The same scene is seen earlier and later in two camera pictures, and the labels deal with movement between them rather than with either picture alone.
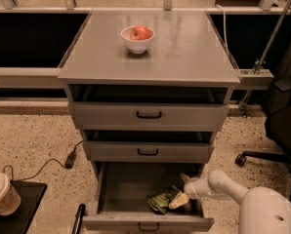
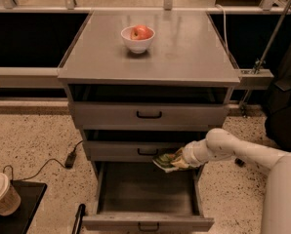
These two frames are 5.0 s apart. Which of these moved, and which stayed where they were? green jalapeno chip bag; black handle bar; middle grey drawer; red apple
Moved: green jalapeno chip bag
Stayed: middle grey drawer; red apple; black handle bar
